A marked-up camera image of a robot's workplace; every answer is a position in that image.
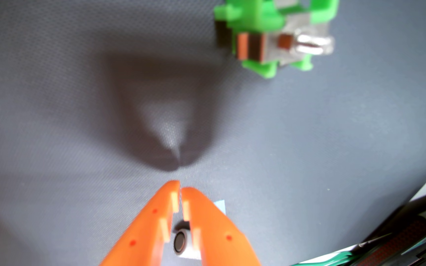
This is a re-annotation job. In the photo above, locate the grey fabric mat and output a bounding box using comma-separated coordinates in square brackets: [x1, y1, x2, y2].
[0, 0, 426, 266]

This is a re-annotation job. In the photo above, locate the white cylindrical battery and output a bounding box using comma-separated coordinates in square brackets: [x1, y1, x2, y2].
[173, 222, 202, 260]

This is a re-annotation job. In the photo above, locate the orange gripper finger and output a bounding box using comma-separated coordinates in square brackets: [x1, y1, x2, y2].
[181, 187, 262, 266]
[100, 180, 181, 266]

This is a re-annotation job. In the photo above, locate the black device with red mesh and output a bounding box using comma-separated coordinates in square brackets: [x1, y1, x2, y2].
[354, 185, 426, 266]

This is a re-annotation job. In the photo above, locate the green battery holder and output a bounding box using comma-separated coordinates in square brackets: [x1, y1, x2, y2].
[213, 0, 340, 79]

